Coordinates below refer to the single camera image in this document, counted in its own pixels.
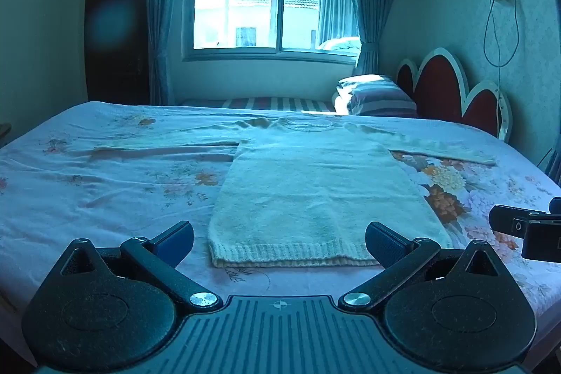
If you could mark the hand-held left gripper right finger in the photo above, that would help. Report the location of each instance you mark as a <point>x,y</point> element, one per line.
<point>385,244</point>

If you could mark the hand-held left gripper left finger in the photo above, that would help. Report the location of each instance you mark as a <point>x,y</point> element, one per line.
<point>175,243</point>

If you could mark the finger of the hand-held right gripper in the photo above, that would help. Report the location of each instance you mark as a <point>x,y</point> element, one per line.
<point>543,240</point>
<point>508,218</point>

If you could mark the cream knit sweater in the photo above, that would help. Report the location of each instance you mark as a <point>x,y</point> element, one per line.
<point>307,190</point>

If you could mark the floral bed sheet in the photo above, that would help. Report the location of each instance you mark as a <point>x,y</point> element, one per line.
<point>109,190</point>

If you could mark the striped folded quilt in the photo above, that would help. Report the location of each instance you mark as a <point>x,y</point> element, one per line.
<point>377,96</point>

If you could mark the red heart-shaped headboard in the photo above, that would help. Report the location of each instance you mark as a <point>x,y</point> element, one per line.
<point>440,82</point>

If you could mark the striped bed sheet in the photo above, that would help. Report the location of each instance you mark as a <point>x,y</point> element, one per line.
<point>271,103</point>

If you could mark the white bundled cloth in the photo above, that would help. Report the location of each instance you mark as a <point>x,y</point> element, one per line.
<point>342,44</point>

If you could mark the dark wooden wardrobe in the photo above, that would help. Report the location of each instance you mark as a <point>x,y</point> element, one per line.
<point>116,28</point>

